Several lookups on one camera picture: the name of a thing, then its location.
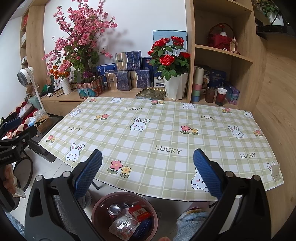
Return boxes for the red cigarette pack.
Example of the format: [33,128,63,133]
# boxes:
[128,204,151,222]

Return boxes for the floral white plastic package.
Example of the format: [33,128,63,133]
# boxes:
[108,212,140,240]

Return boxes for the blue cardboard box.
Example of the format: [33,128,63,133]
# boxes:
[132,218,152,239]

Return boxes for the brown plastic trash bin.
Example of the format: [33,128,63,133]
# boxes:
[91,192,159,240]

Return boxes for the person left hand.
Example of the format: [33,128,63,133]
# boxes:
[3,164,17,194]

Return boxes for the white desk fan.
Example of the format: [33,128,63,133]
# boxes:
[17,66,46,111]

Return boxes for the green plaid bunny tablecloth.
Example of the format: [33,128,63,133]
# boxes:
[40,97,284,201]

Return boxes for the red cup on shelf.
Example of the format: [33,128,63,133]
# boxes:
[215,88,227,106]

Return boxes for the white vase orange flowers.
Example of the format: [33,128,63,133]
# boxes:
[47,59,72,95]

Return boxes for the white flower pot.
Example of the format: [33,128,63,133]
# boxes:
[164,73,188,100]

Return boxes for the dark blue gift box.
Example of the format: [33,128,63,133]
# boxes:
[105,71,132,91]

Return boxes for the stack of pastel cups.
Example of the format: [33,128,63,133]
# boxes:
[191,66,204,102]

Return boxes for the pink blossom plant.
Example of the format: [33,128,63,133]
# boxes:
[43,1,117,80]

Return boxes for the red rose bouquet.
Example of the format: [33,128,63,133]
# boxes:
[147,36,191,81]

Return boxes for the red gift basket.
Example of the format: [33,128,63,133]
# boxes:
[207,23,234,52]

